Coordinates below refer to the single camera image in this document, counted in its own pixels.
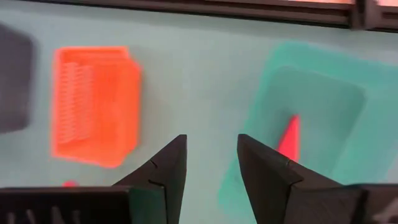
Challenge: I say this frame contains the orange plastic basket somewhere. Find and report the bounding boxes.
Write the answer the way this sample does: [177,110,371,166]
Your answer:
[50,45,143,169]

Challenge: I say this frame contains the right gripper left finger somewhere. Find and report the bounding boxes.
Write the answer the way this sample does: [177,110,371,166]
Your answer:
[112,134,188,224]

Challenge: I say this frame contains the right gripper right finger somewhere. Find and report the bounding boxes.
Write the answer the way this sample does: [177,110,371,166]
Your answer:
[236,133,366,224]

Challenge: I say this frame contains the teal translucent bin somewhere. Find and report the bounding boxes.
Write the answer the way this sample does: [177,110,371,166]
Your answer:
[217,40,398,215]

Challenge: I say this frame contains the black table frame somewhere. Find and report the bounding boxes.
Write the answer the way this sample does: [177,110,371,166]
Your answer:
[21,0,398,34]

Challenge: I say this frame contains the red triangular block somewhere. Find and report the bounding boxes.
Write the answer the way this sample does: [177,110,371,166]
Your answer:
[275,114,301,163]

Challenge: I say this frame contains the grey translucent bin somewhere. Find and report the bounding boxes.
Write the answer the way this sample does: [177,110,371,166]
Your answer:
[0,23,34,134]

